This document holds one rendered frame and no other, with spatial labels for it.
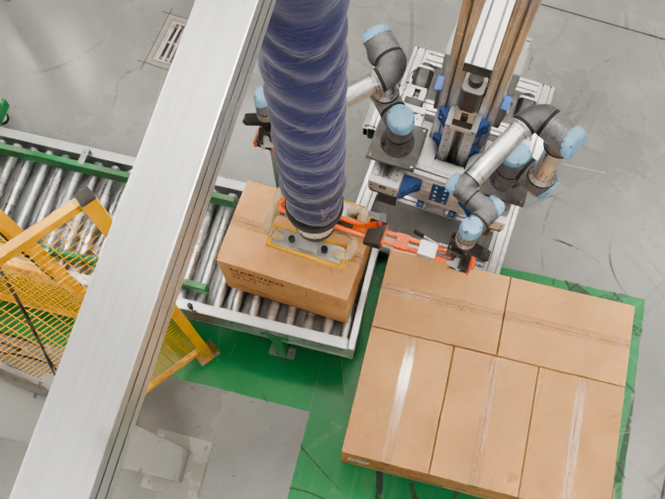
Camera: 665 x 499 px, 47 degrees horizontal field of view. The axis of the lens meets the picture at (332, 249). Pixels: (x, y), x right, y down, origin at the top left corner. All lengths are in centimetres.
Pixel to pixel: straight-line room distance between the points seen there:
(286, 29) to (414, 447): 225
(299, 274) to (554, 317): 126
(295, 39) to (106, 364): 96
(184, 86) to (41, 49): 407
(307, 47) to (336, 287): 163
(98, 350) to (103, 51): 414
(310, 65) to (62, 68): 339
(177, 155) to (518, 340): 275
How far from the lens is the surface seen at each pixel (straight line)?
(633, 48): 526
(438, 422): 360
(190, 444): 413
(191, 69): 123
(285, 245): 310
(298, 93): 198
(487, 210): 272
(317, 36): 179
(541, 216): 454
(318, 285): 325
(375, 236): 298
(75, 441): 107
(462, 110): 313
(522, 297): 376
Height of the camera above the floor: 406
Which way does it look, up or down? 70 degrees down
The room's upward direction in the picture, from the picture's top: 1 degrees counter-clockwise
